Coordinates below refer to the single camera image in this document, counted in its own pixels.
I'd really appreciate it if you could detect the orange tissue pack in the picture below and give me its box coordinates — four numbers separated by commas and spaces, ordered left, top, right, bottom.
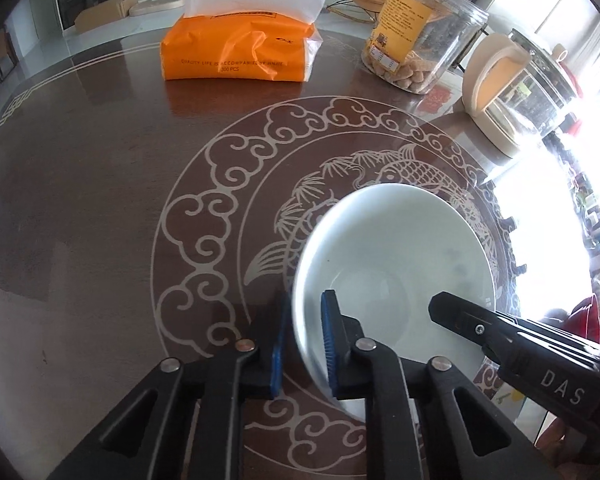
160, 0, 327, 82

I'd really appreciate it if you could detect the glass kettle with cream handle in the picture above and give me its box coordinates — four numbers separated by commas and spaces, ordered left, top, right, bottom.
462, 30, 586, 158

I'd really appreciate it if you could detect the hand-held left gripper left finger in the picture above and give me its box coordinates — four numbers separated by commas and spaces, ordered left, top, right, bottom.
47, 290, 293, 480

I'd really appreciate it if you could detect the clear plastic snack jar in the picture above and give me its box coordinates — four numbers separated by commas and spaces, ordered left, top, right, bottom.
361, 0, 490, 95

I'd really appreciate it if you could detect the wooden chair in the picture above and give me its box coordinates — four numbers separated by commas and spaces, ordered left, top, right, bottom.
0, 27, 21, 86

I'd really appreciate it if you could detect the white bowl with blue print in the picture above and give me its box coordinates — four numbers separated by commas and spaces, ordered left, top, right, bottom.
291, 183, 498, 423

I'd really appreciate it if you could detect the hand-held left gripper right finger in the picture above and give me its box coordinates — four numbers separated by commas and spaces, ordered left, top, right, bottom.
320, 289, 563, 480

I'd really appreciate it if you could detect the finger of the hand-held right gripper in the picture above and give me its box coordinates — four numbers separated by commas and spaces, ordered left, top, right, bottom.
429, 291, 511, 358

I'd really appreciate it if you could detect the cardboard box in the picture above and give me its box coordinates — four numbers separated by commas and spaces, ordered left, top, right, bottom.
74, 0, 140, 35

